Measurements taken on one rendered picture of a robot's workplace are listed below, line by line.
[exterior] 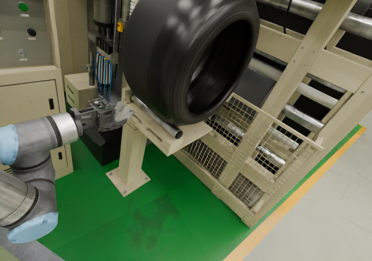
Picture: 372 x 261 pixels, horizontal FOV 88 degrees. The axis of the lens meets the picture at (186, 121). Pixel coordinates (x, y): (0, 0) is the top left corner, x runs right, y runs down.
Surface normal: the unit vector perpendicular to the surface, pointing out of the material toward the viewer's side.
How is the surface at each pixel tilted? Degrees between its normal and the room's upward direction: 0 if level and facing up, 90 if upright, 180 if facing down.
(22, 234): 93
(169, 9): 52
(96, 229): 0
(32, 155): 89
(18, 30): 90
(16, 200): 70
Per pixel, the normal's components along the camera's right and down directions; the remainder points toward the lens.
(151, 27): -0.50, -0.03
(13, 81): 0.71, 0.56
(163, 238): 0.26, -0.77
